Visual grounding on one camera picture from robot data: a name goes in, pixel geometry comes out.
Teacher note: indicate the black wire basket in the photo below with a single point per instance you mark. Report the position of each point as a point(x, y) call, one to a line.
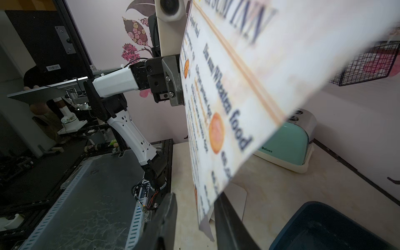
point(378, 62)

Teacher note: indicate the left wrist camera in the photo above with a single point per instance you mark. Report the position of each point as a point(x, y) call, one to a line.
point(171, 22)

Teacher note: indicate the clear acrylic menu holder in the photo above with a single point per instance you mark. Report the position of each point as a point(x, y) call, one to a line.
point(237, 197)

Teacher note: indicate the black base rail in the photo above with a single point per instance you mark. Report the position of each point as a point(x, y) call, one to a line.
point(158, 174)

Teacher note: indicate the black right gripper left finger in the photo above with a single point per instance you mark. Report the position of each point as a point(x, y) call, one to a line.
point(160, 232)

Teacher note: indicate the new dim sum menu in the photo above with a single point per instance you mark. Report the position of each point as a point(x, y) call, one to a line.
point(247, 65)

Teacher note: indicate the mint green toaster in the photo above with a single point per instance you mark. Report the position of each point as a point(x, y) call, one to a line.
point(291, 146)

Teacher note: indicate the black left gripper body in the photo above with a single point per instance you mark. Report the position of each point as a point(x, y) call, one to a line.
point(162, 76)

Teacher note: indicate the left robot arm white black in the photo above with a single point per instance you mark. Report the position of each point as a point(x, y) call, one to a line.
point(107, 100)

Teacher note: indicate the teal plastic bin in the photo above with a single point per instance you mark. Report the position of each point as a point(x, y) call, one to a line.
point(318, 226)

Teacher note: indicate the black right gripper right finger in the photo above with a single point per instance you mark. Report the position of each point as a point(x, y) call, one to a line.
point(230, 231)

